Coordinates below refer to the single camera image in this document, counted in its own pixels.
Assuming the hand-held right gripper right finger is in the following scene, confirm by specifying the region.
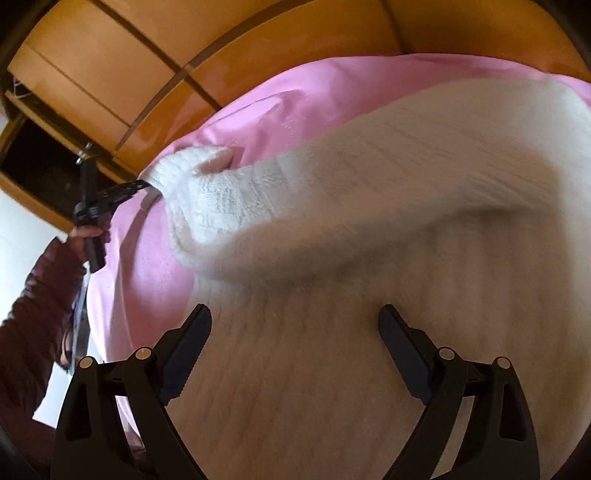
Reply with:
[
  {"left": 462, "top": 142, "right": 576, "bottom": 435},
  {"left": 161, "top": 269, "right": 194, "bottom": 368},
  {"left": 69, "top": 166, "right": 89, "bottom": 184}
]
[{"left": 378, "top": 304, "right": 541, "bottom": 480}]

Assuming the person's left forearm maroon sleeve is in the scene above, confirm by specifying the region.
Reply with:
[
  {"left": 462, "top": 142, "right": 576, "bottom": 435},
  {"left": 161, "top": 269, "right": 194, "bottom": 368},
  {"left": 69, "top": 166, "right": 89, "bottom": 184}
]
[{"left": 0, "top": 237, "right": 89, "bottom": 464}]

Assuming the person's left hand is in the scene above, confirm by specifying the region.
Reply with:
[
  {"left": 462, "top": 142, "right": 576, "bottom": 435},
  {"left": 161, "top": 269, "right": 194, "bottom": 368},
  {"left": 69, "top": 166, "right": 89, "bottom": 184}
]
[{"left": 68, "top": 225, "right": 112, "bottom": 263}]

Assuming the wooden wardrobe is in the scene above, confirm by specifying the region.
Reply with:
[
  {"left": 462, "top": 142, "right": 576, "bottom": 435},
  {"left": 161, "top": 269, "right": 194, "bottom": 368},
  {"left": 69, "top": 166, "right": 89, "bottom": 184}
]
[{"left": 0, "top": 0, "right": 591, "bottom": 232}]

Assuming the pale hanging strap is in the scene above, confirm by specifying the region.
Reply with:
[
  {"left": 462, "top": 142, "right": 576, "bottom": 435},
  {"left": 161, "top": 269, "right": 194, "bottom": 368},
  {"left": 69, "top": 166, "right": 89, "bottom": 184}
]
[{"left": 61, "top": 272, "right": 91, "bottom": 371}]

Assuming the white knitted sweater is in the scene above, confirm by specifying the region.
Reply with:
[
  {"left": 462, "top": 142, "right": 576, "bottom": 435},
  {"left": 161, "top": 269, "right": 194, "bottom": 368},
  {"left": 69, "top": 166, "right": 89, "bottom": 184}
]
[{"left": 139, "top": 78, "right": 591, "bottom": 480}]

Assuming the pink bed sheet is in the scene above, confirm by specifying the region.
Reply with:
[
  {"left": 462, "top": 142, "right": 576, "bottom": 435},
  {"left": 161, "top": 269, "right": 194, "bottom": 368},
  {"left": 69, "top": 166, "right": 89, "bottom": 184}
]
[{"left": 85, "top": 53, "right": 591, "bottom": 444}]

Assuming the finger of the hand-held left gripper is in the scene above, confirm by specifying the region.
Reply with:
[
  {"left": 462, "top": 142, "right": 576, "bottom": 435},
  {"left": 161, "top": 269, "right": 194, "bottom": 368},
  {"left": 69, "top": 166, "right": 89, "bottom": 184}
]
[{"left": 98, "top": 180, "right": 153, "bottom": 209}]

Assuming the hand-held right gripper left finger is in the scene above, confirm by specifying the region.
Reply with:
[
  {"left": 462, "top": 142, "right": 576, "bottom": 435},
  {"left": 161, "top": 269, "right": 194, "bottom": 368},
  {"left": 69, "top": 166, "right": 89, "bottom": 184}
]
[{"left": 50, "top": 303, "right": 213, "bottom": 480}]

